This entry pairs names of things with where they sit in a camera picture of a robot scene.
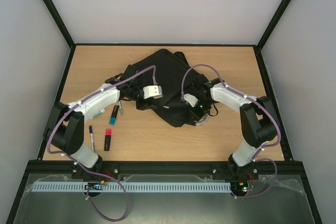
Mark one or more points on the black aluminium frame rail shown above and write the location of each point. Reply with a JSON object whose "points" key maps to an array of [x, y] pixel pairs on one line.
{"points": [[119, 169]]}

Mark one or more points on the green glue stick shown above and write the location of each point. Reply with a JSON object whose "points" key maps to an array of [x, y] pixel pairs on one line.
{"points": [[98, 113]]}

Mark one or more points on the light blue cable duct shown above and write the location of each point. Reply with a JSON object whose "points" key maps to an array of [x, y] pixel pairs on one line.
{"points": [[132, 187]]}

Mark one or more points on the blue-capped white pen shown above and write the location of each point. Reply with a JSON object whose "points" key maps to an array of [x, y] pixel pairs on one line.
{"points": [[91, 137]]}

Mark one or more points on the blue highlighter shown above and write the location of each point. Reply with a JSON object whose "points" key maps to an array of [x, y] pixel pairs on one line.
{"points": [[114, 115]]}

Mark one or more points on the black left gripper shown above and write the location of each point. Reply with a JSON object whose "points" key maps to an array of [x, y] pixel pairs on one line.
{"points": [[146, 105]]}

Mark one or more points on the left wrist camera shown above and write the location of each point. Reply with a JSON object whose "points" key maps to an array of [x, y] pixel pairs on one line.
{"points": [[153, 91]]}

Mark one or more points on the green-capped white marker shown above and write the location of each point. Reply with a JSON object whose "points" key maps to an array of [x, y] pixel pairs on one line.
{"points": [[120, 108]]}

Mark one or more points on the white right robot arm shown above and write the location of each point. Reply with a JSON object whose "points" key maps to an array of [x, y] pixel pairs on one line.
{"points": [[259, 123]]}

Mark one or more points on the pink highlighter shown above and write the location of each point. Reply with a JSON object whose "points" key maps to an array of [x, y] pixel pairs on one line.
{"points": [[107, 139]]}

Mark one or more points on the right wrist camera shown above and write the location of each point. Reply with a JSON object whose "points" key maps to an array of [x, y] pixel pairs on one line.
{"points": [[190, 99]]}

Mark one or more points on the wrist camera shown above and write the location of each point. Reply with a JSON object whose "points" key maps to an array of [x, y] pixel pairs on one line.
{"points": [[190, 99], [153, 91]]}

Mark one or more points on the black student bag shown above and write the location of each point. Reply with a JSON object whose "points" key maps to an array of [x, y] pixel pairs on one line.
{"points": [[174, 75]]}

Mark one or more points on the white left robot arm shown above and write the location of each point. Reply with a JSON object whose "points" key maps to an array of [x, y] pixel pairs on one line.
{"points": [[64, 130]]}

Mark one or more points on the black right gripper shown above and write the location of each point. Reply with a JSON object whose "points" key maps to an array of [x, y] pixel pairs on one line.
{"points": [[193, 114]]}

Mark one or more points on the metal front tray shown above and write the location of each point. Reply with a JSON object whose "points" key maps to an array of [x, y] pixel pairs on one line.
{"points": [[269, 199]]}

